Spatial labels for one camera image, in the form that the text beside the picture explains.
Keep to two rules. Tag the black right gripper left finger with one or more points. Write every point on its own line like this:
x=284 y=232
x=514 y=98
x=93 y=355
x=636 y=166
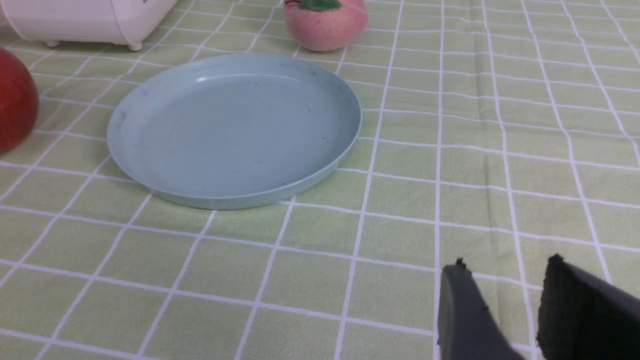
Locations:
x=466 y=328

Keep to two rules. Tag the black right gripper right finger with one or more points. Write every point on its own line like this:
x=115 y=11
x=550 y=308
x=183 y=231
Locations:
x=582 y=317

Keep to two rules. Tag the green checked tablecloth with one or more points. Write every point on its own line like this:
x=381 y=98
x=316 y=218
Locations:
x=497 y=131

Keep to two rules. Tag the light blue round plate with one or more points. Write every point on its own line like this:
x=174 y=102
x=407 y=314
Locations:
x=235 y=131

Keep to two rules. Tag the pink toy peach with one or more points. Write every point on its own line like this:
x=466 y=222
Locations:
x=325 y=25

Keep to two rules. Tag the white two-slot toaster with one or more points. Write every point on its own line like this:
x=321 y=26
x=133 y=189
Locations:
x=123 y=22

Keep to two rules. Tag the red toy apple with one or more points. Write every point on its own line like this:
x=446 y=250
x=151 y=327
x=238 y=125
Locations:
x=19 y=101

